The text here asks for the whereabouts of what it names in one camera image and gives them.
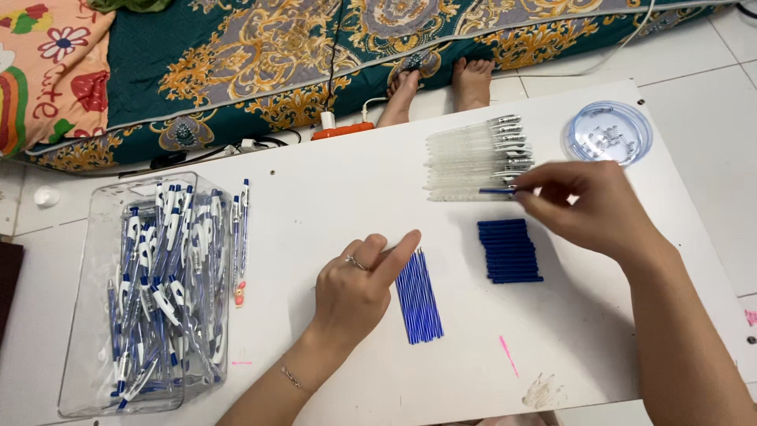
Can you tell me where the person's left hand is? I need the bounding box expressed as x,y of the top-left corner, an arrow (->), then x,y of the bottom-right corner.
310,230 -> 422,355

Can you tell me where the person's right hand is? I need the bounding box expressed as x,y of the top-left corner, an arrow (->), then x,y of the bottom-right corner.
511,159 -> 676,271

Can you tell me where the bundle of blue ink refills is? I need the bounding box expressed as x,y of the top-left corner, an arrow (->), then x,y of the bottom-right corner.
394,247 -> 445,346

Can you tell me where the clear round dish of springs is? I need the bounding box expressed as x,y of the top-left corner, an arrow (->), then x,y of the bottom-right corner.
561,101 -> 654,168

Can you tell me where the row of blue grip sleeves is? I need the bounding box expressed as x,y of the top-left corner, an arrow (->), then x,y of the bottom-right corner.
477,218 -> 544,285

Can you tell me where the blue white ballpoint pen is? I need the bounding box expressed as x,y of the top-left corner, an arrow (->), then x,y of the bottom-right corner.
239,178 -> 251,279
231,194 -> 242,292

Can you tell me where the row of clear pen barrels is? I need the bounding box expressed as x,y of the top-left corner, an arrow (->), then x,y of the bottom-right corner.
423,114 -> 537,204

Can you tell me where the orange power strip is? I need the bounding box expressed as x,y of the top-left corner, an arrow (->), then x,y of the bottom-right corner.
311,121 -> 377,142

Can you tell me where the person's right foot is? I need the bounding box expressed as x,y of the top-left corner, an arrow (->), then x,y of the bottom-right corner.
451,57 -> 497,114

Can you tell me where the heap of blue white pens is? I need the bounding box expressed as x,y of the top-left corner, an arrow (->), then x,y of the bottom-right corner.
105,182 -> 229,411

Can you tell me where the mattress with green gold sheet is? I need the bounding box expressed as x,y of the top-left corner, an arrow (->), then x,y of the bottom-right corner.
26,0 -> 737,174

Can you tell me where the clear plastic bin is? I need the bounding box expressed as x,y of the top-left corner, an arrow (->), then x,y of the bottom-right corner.
57,171 -> 233,420

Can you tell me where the white bottle cap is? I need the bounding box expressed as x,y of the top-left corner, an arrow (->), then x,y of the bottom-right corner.
33,185 -> 62,208

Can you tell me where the dark brown board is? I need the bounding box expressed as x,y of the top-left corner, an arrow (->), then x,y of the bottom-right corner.
0,241 -> 26,347

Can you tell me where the green cloth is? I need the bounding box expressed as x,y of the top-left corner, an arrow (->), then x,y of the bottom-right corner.
88,0 -> 173,14

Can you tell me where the colourful printed pillow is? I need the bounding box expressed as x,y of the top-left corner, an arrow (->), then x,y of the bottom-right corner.
0,0 -> 117,159

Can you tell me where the thin wrist bracelet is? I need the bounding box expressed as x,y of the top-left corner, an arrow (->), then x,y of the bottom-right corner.
280,365 -> 306,391

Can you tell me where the long white cable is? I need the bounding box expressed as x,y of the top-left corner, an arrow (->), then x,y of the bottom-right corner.
496,0 -> 658,79

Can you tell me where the white charger cable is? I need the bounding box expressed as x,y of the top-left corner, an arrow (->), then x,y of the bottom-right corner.
361,96 -> 389,124

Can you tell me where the black cable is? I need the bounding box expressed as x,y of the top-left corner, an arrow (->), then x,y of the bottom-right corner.
326,0 -> 345,113

